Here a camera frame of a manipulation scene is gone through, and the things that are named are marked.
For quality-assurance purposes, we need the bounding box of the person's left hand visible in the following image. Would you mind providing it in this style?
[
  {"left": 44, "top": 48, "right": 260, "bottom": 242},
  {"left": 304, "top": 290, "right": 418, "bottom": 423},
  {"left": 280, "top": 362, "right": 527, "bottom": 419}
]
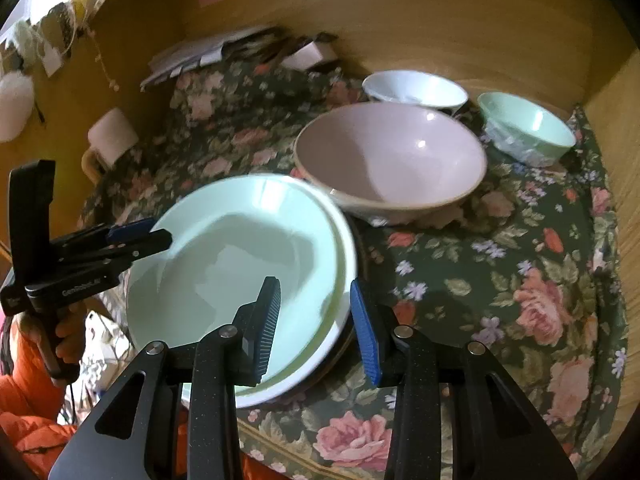
[{"left": 18, "top": 302, "right": 87, "bottom": 372}]

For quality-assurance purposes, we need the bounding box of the white wall charger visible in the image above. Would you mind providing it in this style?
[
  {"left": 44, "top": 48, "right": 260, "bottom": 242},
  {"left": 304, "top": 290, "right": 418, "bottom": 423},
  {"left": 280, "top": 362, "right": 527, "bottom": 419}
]
[{"left": 40, "top": 44, "right": 63, "bottom": 78}]

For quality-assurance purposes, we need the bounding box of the orange jacket sleeve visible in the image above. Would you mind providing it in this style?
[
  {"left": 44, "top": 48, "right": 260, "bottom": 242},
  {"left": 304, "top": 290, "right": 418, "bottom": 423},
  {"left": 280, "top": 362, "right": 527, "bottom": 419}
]
[{"left": 1, "top": 322, "right": 77, "bottom": 479}]

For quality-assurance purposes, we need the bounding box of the pink bowl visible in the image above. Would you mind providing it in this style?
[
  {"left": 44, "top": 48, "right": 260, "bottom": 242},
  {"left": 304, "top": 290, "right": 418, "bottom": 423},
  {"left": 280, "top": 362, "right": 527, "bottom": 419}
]
[{"left": 294, "top": 103, "right": 488, "bottom": 224}]

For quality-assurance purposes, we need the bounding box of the stack of white papers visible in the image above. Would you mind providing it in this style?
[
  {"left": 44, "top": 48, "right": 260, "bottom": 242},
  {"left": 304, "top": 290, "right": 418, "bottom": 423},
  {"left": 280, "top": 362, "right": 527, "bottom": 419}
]
[{"left": 140, "top": 25, "right": 284, "bottom": 91}]

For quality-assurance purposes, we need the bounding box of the white plate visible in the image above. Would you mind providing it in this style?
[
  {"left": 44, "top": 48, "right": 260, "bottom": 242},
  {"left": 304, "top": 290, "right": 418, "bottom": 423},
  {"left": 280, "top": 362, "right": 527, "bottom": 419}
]
[{"left": 180, "top": 179, "right": 359, "bottom": 410}]

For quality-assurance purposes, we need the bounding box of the beaded hanging cord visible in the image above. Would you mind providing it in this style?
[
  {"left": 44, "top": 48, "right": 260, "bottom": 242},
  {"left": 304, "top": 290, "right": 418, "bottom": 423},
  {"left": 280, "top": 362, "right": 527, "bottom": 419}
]
[{"left": 84, "top": 24, "right": 122, "bottom": 92}]

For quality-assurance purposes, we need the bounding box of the pink mug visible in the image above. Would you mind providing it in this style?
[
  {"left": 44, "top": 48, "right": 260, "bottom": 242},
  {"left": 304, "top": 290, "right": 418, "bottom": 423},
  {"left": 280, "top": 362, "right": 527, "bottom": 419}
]
[{"left": 80, "top": 107, "right": 139, "bottom": 184}]

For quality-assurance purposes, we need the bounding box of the small white box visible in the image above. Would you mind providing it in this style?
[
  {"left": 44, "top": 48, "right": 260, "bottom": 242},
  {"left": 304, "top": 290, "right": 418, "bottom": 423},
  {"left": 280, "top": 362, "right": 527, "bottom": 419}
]
[{"left": 281, "top": 41, "right": 337, "bottom": 72}]

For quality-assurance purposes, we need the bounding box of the mint green bowl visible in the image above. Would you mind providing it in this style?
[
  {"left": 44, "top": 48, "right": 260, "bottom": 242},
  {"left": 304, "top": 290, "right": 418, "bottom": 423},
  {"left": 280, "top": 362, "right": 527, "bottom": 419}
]
[{"left": 477, "top": 91, "right": 576, "bottom": 168}]

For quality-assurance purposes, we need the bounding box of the white panda bowl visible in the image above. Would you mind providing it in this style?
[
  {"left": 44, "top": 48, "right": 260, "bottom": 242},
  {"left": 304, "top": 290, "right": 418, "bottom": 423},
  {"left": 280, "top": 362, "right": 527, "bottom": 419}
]
[{"left": 362, "top": 70, "right": 469, "bottom": 114}]

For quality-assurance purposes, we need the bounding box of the mint green plate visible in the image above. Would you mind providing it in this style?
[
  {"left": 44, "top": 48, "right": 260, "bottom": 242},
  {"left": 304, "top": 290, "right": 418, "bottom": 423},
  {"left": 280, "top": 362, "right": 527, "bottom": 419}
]
[{"left": 127, "top": 174, "right": 357, "bottom": 389}]

